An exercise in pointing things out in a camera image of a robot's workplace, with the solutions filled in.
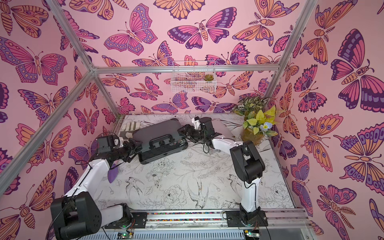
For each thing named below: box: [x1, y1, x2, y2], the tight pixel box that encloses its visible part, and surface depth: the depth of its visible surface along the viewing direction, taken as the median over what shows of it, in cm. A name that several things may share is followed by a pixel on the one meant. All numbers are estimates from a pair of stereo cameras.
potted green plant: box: [232, 96, 279, 145], surface depth 89 cm
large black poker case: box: [133, 118, 188, 164], surface depth 94 cm
